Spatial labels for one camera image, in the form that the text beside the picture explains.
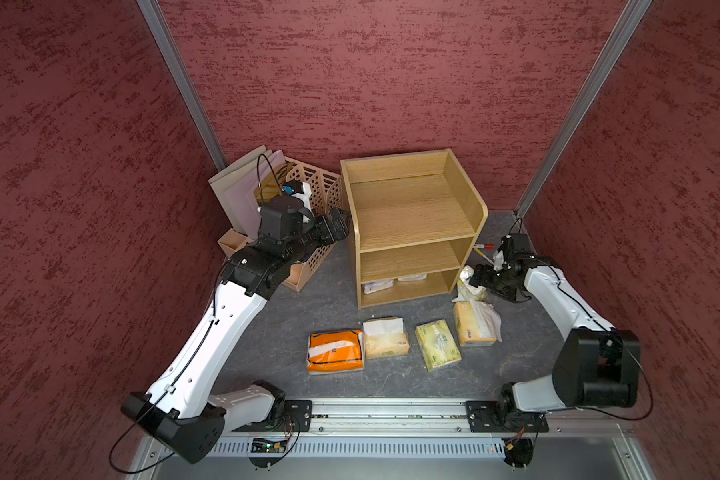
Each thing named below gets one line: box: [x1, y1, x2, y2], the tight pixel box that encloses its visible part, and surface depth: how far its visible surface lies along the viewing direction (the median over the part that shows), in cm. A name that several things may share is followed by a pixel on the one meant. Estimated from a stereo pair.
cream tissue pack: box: [362, 317, 410, 360], surface depth 84 cm
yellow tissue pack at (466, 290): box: [452, 265, 489, 303], surface depth 91 cm
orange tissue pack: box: [306, 330, 365, 375], surface depth 79 cm
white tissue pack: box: [361, 279, 394, 295], surface depth 95 cm
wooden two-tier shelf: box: [340, 149, 488, 309], surface depth 82 cm
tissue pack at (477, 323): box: [453, 300, 503, 347], surface depth 87 cm
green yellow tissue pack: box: [414, 319, 463, 372], surface depth 83 cm
